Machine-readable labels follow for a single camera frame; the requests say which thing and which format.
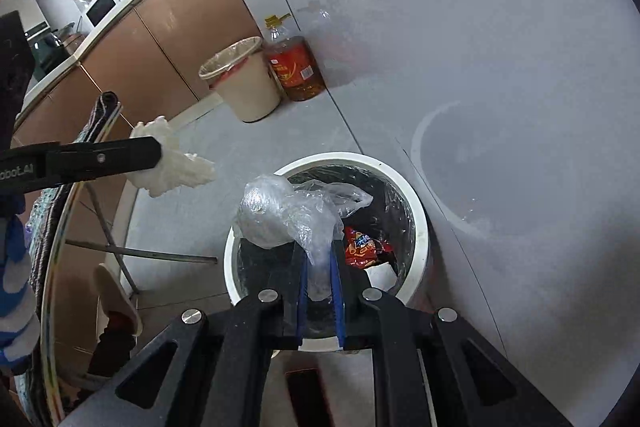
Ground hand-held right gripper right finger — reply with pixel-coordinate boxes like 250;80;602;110
327;239;574;427

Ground red snack wrapper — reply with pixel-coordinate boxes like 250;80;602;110
344;226;396;269

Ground green kitchen appliance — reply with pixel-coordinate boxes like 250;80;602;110
30;31;64;76

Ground beige waste bin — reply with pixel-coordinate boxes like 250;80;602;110
198;36;284;124

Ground white trash can black liner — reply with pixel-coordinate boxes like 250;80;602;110
223;151;430;353

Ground white microwave oven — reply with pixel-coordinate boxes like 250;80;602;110
84;0;116;28

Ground zigzag patterned tablecloth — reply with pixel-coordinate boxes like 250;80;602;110
25;90;124;408

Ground large cooking oil bottle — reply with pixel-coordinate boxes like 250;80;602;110
263;13;326;103

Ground round glass table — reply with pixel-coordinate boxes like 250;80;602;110
12;107;219;427

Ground white tissue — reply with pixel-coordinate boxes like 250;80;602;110
128;115;219;199
363;260;399;293

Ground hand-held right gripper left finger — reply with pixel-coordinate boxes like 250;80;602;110
57;241;308;427

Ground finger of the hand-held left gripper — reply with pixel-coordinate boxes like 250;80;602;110
45;137;164;184

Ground brown base cabinets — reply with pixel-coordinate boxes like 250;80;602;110
10;0;266;148

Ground clear plastic bag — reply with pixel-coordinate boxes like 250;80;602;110
232;174;375;303

